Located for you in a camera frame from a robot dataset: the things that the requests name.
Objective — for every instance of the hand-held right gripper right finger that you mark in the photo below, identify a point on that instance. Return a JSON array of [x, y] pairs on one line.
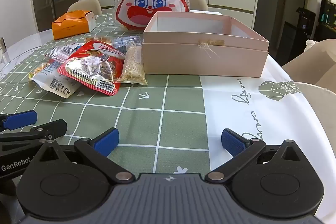
[[232, 142]]

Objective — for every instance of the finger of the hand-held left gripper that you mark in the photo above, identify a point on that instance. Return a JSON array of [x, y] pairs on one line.
[[39, 130], [19, 119]]

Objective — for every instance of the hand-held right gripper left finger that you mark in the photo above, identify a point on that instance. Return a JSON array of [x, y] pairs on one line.
[[106, 141]]

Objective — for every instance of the red snack packet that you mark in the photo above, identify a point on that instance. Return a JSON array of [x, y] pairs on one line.
[[92, 56]]

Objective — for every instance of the pink cardboard box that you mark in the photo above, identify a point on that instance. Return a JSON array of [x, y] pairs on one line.
[[204, 58]]

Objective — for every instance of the clear oat bar packet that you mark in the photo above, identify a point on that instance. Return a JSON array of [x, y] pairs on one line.
[[132, 66]]

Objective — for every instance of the clear barcode snack packet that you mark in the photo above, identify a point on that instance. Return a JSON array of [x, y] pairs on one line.
[[65, 52]]

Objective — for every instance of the blue white snack packet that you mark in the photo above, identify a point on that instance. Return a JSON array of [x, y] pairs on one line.
[[126, 41]]

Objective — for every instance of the orange tissue box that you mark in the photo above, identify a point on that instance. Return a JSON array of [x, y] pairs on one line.
[[68, 28]]

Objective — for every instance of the beige dining chair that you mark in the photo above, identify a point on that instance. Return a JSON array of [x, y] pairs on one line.
[[315, 64], [198, 1], [85, 6]]

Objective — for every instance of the black floor appliance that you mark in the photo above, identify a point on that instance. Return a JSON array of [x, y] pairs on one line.
[[290, 40]]

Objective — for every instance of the white crumpled cloth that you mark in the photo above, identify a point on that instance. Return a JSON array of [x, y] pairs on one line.
[[311, 45]]

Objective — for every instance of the white plastic package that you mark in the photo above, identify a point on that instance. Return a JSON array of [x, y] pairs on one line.
[[207, 12]]

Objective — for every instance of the black water dispenser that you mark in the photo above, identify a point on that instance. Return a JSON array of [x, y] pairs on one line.
[[305, 22]]

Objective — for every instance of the dark fish tank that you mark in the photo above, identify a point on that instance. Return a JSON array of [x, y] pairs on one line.
[[328, 19]]

